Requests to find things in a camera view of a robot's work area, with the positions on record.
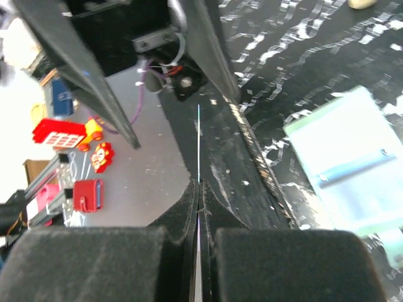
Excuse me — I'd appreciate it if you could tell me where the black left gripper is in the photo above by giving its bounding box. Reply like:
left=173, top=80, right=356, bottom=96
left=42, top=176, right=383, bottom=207
left=13, top=0, right=241, bottom=149

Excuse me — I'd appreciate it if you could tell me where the red yellow toy flower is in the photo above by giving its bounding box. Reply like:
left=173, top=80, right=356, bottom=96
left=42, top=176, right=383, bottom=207
left=91, top=142, right=115, bottom=174

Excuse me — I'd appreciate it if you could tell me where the red toy fire truck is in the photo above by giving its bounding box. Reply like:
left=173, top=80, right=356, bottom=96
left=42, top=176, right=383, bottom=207
left=32, top=118, right=104, bottom=152

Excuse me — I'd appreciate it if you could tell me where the blue card holder wallet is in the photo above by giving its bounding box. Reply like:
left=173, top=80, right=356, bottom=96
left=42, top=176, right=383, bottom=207
left=51, top=79, right=74, bottom=116

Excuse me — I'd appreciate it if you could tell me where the green card holder wallet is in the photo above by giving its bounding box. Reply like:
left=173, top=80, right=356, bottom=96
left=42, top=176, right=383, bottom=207
left=282, top=85, right=403, bottom=271

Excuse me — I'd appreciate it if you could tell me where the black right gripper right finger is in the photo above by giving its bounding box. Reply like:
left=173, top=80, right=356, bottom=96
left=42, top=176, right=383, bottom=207
left=200, top=183, right=387, bottom=301

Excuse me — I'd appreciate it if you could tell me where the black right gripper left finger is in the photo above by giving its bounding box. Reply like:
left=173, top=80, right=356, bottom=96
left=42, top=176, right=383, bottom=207
left=1, top=181, right=197, bottom=301

